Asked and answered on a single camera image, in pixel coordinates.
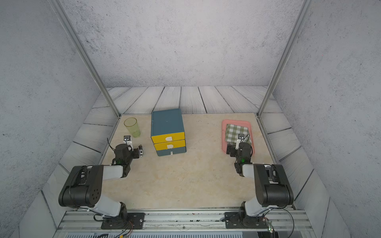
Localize yellow top drawer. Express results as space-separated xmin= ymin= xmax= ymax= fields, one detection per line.
xmin=151 ymin=132 xmax=185 ymax=144

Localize yellow drawer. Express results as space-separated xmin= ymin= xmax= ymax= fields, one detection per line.
xmin=154 ymin=140 xmax=186 ymax=151
xmin=151 ymin=132 xmax=185 ymax=144

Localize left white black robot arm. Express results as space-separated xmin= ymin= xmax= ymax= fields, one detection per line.
xmin=58 ymin=144 xmax=143 ymax=218

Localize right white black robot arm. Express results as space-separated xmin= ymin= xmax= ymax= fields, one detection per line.
xmin=226 ymin=142 xmax=294 ymax=219

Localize teal drawer cabinet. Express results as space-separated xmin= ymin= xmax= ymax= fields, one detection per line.
xmin=151 ymin=108 xmax=187 ymax=156

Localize yellow middle drawer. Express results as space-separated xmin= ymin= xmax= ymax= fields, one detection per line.
xmin=154 ymin=140 xmax=186 ymax=151

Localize green checkered cloth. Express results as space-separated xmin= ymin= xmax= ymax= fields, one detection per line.
xmin=225 ymin=124 xmax=252 ymax=144

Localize pink plastic tray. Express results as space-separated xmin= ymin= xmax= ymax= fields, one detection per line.
xmin=221 ymin=119 xmax=254 ymax=153

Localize green translucent plastic cup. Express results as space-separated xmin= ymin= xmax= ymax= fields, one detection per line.
xmin=124 ymin=117 xmax=140 ymax=138

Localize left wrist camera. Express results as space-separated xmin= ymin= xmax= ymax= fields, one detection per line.
xmin=124 ymin=135 xmax=133 ymax=146

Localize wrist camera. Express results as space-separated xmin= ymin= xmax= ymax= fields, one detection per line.
xmin=124 ymin=135 xmax=133 ymax=146
xmin=235 ymin=134 xmax=246 ymax=150

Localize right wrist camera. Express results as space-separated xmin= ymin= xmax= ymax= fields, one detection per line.
xmin=235 ymin=134 xmax=246 ymax=150

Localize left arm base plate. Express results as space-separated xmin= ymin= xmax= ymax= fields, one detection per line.
xmin=101 ymin=212 xmax=145 ymax=230

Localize aluminium front rail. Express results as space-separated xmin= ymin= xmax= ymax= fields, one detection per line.
xmin=54 ymin=207 xmax=316 ymax=238

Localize left aluminium frame post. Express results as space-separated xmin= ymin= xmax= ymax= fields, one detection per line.
xmin=49 ymin=0 xmax=121 ymax=118

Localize aluminium frame post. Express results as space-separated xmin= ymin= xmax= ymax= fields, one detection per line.
xmin=49 ymin=0 xmax=121 ymax=118
xmin=257 ymin=0 xmax=313 ymax=118

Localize right aluminium frame post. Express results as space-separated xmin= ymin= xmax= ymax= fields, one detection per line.
xmin=257 ymin=0 xmax=313 ymax=118

